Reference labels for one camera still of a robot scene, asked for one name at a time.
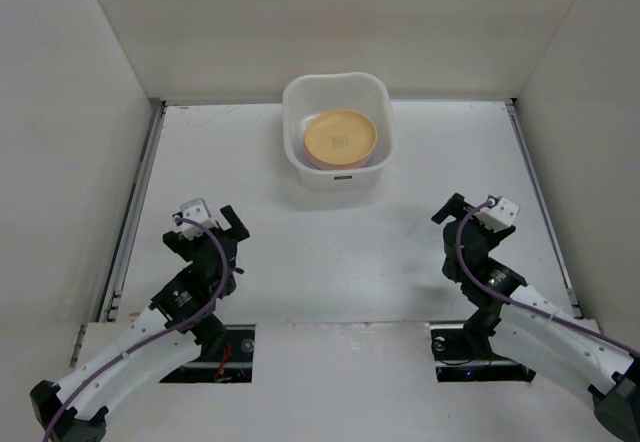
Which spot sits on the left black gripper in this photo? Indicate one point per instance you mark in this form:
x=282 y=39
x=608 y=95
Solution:
x=183 y=243

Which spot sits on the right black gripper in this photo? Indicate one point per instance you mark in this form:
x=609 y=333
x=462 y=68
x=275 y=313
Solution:
x=470 y=224

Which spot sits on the yellow plate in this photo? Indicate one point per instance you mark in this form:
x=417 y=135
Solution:
x=340 y=139

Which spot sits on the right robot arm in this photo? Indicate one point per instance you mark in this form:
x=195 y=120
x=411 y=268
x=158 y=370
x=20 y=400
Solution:
x=514 y=321

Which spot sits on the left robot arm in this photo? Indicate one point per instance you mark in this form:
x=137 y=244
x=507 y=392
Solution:
x=178 y=326

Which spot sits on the white plastic bin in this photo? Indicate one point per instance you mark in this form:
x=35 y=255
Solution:
x=307 y=97

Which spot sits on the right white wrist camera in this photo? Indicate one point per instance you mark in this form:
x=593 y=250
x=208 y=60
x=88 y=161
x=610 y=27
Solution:
x=501 y=215

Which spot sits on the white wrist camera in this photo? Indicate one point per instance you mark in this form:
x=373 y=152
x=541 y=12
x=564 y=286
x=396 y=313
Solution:
x=191 y=217
x=501 y=215

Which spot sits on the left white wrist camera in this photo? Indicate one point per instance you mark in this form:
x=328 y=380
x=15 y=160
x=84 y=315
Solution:
x=191 y=217

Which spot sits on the left aluminium rail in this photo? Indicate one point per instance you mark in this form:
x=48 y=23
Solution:
x=112 y=289

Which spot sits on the aluminium rail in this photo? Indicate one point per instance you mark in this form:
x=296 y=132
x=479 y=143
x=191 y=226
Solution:
x=519 y=134
x=112 y=289

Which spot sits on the right aluminium rail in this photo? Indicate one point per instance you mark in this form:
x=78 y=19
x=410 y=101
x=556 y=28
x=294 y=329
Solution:
x=519 y=134

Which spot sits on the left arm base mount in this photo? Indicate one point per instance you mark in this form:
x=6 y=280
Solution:
x=231 y=363

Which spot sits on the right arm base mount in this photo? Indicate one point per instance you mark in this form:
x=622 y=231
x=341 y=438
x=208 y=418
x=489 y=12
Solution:
x=462 y=354

